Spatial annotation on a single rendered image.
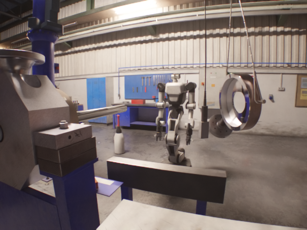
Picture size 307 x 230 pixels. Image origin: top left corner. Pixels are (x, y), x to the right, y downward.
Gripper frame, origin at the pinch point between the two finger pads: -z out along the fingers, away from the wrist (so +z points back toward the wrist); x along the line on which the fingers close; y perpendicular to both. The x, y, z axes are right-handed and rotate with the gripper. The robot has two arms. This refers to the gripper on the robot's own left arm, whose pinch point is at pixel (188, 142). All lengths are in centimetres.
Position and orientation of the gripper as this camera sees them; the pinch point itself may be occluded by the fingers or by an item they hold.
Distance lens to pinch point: 235.2
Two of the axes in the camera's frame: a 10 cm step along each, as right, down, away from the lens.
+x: -4.5, -0.8, -8.9
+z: 0.9, -9.9, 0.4
